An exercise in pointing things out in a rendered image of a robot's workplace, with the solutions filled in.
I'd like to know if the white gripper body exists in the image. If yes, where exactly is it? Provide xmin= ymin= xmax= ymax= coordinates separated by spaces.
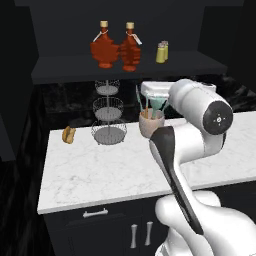
xmin=140 ymin=80 xmax=175 ymax=98

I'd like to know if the yellow shaker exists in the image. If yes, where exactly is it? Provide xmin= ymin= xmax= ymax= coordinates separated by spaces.
xmin=155 ymin=42 xmax=167 ymax=65
xmin=161 ymin=40 xmax=170 ymax=62

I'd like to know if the red leaf-shaped syrup bottle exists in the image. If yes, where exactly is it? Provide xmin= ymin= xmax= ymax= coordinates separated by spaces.
xmin=89 ymin=20 xmax=120 ymax=70
xmin=119 ymin=21 xmax=143 ymax=73

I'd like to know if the dark cabinet door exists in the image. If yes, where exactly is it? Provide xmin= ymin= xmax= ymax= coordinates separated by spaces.
xmin=199 ymin=0 xmax=256 ymax=85
xmin=0 ymin=0 xmax=40 ymax=163

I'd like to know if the teal spatula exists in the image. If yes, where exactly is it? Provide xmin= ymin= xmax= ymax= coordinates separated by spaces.
xmin=146 ymin=95 xmax=170 ymax=120

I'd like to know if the thin teal utensil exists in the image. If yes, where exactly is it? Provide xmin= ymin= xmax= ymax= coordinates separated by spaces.
xmin=135 ymin=84 xmax=144 ymax=114

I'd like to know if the pink utensil pot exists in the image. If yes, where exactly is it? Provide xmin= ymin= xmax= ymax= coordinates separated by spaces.
xmin=138 ymin=110 xmax=166 ymax=140

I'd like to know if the yellow-brown bread piece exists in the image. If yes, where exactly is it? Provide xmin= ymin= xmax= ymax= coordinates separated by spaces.
xmin=61 ymin=125 xmax=77 ymax=145

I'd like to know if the dark drawer front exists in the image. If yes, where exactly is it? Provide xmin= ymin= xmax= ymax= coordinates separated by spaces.
xmin=62 ymin=200 xmax=155 ymax=229

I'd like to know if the dark cupboard door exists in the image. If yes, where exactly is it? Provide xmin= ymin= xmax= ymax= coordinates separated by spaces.
xmin=65 ymin=217 xmax=142 ymax=256
xmin=141 ymin=215 xmax=172 ymax=256

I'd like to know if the wooden-handled utensil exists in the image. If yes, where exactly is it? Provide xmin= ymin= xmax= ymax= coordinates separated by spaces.
xmin=142 ymin=96 xmax=150 ymax=120

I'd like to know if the three-tier wire stand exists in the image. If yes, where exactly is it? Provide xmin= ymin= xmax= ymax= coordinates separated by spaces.
xmin=90 ymin=79 xmax=128 ymax=146

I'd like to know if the dark open wall cabinet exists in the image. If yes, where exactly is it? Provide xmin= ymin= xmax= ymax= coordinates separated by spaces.
xmin=13 ymin=0 xmax=246 ymax=85

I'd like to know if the silver drawer handle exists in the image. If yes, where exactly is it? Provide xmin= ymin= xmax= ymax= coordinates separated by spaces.
xmin=82 ymin=207 xmax=110 ymax=219

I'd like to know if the silver cupboard door handle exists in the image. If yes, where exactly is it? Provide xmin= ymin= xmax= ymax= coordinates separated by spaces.
xmin=144 ymin=221 xmax=154 ymax=247
xmin=129 ymin=223 xmax=139 ymax=250

